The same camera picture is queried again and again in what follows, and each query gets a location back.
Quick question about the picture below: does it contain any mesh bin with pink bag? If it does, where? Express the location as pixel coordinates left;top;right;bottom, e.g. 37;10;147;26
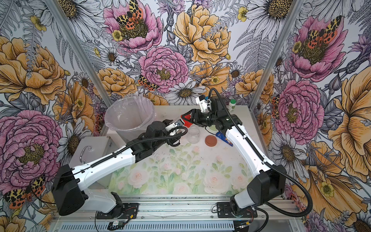
104;96;156;142

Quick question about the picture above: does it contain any light green jar lid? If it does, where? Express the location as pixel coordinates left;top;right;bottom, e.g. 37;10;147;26
209;125;218;131

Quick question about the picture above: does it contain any left aluminium corner post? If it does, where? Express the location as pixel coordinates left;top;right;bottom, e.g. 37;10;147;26
45;1;113;107

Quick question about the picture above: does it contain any right aluminium corner post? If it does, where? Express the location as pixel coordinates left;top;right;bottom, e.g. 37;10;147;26
249;0;305;112

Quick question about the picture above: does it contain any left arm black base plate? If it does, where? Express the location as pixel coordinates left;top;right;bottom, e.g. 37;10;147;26
96;203;139;220

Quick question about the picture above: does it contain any red jar lid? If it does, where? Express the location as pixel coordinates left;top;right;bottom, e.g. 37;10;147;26
181;114;193;128

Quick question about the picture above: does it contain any brown lid peanut jar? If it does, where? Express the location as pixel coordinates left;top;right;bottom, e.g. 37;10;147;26
187;125;201;144

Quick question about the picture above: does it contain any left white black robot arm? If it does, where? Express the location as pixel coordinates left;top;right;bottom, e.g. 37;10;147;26
51;120;188;219

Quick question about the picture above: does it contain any blue gauze bandage packet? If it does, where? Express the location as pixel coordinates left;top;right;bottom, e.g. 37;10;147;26
215;131;233;147

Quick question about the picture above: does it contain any red lid peanut jar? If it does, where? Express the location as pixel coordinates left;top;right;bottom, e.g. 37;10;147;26
169;128;188;147

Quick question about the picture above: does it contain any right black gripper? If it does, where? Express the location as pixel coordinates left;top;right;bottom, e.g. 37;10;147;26
182;109;217;128

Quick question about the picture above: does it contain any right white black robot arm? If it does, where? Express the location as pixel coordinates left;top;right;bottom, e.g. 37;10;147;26
181;95;286;216

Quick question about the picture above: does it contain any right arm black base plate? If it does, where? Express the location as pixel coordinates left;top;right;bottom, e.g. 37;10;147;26
216;202;258;219

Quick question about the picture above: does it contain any aluminium corner post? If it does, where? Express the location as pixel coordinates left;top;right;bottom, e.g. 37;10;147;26
45;1;113;107
249;0;305;112

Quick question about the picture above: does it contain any right black corrugated cable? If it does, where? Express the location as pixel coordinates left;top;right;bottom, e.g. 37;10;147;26
208;87;314;218

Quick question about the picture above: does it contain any left black cable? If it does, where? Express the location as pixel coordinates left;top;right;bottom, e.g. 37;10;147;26
28;126;188;205

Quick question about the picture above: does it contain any white bottle green cap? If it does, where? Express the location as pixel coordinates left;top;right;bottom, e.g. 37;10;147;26
228;99;236;113

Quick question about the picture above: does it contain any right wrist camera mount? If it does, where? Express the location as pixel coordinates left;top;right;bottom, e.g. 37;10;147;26
195;95;210;113

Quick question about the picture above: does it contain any aluminium rail frame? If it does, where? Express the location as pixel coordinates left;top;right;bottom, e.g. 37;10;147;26
50;195;304;232

